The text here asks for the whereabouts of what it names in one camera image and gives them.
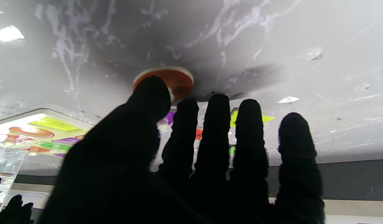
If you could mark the green hexagon puzzle piece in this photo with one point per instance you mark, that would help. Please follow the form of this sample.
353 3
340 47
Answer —
54 146

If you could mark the green pentagon puzzle piece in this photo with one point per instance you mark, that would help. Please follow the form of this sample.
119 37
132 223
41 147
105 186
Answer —
231 150

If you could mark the orange oval puzzle piece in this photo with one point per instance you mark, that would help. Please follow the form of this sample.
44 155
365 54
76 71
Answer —
179 81

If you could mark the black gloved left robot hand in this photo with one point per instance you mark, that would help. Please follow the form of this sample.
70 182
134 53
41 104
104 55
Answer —
123 180

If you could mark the red heart puzzle piece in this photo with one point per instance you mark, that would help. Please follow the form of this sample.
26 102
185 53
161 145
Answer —
21 139

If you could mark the orange rectangle puzzle piece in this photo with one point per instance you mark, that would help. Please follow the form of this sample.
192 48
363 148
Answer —
34 150

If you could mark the yellow trapezoid puzzle piece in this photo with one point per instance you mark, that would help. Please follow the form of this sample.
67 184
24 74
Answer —
267 118

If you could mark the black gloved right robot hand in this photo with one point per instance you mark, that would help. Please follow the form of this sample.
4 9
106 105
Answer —
14 214

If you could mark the red square puzzle piece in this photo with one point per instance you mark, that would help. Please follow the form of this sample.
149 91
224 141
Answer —
198 133

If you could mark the purple triangle puzzle piece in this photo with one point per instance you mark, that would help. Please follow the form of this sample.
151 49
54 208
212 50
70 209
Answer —
168 117

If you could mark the yellow wooden puzzle board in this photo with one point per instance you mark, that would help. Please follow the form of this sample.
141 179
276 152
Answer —
39 123

